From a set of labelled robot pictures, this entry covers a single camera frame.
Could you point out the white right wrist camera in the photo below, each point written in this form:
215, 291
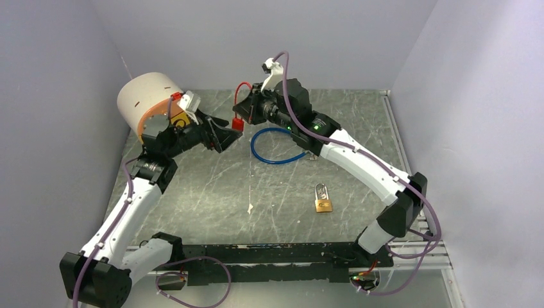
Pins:
275, 72

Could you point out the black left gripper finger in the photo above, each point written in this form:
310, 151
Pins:
224, 138
217, 122

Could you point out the red cable padlock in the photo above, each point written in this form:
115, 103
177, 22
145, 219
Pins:
237, 122

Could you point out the white cylinder with coloured lid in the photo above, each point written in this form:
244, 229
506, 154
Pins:
146, 96

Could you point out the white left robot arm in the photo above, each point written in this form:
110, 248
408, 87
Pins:
102, 273

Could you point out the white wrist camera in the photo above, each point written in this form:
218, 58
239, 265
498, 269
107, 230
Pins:
275, 72
188, 102

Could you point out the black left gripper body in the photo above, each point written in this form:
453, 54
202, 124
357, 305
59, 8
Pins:
206, 138

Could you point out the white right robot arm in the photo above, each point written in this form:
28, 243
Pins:
288, 106

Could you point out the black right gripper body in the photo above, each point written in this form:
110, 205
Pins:
258, 115

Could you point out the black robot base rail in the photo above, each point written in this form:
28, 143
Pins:
335, 262

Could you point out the blue cable lock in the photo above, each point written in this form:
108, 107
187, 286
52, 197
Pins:
274, 146

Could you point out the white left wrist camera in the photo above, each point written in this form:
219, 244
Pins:
188, 102

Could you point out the brass padlock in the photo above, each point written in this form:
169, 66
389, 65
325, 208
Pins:
323, 203

